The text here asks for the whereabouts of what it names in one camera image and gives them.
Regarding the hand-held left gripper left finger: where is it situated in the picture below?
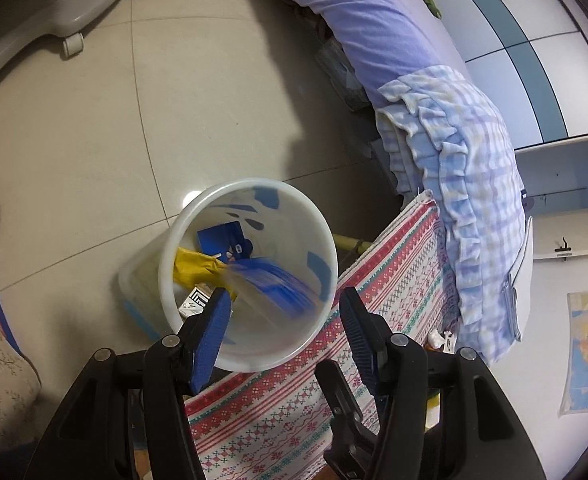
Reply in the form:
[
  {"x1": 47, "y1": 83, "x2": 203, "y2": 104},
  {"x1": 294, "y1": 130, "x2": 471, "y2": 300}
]
[{"x1": 29, "y1": 287, "x2": 232, "y2": 480}]

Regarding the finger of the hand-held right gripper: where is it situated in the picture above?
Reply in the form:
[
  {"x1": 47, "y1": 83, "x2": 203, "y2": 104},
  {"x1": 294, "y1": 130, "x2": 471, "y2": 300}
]
[{"x1": 314, "y1": 359, "x2": 379, "y2": 480}]

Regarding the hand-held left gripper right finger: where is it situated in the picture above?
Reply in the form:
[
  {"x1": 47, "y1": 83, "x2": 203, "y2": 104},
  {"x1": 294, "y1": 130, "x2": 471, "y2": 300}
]
[{"x1": 340, "y1": 286, "x2": 547, "y2": 480}]

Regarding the white plastic bin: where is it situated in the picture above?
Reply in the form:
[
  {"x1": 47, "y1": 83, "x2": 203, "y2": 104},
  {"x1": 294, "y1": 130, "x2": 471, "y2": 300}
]
[{"x1": 158, "y1": 177, "x2": 339, "y2": 373}]

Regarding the white orange print snack wrapper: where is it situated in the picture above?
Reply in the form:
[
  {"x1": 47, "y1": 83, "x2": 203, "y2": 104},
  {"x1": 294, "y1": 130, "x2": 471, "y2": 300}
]
[{"x1": 426, "y1": 331, "x2": 457, "y2": 354}]

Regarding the blue packet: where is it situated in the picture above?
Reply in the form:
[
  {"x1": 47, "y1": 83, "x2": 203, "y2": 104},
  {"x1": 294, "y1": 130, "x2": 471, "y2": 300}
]
[{"x1": 224, "y1": 255, "x2": 325, "y2": 321}]

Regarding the white barcode carton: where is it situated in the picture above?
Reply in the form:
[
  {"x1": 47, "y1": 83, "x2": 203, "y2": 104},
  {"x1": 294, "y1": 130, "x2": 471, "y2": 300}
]
[{"x1": 178, "y1": 284, "x2": 215, "y2": 318}]

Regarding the red teal patterned bed sheet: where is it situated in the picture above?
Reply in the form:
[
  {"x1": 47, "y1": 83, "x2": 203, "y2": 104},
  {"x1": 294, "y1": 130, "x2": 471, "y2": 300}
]
[{"x1": 184, "y1": 192, "x2": 462, "y2": 480}]

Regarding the yellow wrapper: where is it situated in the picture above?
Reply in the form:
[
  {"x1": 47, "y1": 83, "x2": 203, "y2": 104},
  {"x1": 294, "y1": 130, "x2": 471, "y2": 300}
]
[{"x1": 173, "y1": 246, "x2": 235, "y2": 301}]

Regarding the yellow bar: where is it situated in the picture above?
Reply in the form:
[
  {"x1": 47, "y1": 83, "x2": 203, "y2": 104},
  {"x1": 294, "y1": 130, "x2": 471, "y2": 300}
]
[{"x1": 335, "y1": 234, "x2": 375, "y2": 256}]

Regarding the translucent plastic box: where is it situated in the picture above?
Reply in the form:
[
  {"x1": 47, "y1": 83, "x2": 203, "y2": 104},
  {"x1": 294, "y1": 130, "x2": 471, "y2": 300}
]
[{"x1": 119, "y1": 232, "x2": 185, "y2": 341}]

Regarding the blue carton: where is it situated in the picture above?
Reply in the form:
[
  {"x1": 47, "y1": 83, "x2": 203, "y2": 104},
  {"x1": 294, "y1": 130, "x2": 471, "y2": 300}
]
[{"x1": 197, "y1": 221, "x2": 255, "y2": 261}]

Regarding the blue checked ruffled quilt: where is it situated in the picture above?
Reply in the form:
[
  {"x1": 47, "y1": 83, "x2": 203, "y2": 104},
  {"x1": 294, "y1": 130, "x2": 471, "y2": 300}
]
[{"x1": 376, "y1": 66, "x2": 527, "y2": 363}]

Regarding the white shelf unit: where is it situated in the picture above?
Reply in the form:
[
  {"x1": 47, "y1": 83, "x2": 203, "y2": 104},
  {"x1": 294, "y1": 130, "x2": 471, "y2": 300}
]
[{"x1": 516, "y1": 132, "x2": 588, "y2": 261}]

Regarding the clear storage box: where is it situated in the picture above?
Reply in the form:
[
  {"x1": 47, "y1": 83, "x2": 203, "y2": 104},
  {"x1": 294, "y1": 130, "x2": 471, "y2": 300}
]
[{"x1": 316, "y1": 37, "x2": 375, "y2": 113}]

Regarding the purple bed cover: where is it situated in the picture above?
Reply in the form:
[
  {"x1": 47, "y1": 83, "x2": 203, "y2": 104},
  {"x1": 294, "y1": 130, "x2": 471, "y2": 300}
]
[{"x1": 263, "y1": 0, "x2": 469, "y2": 111}]

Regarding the blue and white wardrobe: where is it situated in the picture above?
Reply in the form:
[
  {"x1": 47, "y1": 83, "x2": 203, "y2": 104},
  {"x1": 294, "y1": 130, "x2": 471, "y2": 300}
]
[{"x1": 431, "y1": 0, "x2": 588, "y2": 148}]

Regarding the grey wheeled chair base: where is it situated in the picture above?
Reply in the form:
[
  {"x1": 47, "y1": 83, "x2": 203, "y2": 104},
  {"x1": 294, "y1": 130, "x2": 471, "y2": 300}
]
[{"x1": 0, "y1": 0, "x2": 142, "y2": 116}]

